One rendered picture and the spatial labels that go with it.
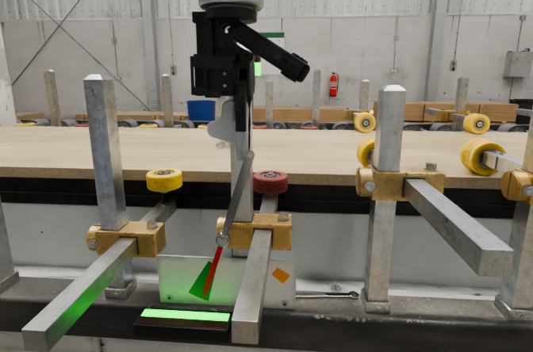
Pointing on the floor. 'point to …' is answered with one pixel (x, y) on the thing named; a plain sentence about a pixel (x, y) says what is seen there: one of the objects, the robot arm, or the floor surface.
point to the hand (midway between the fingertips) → (246, 151)
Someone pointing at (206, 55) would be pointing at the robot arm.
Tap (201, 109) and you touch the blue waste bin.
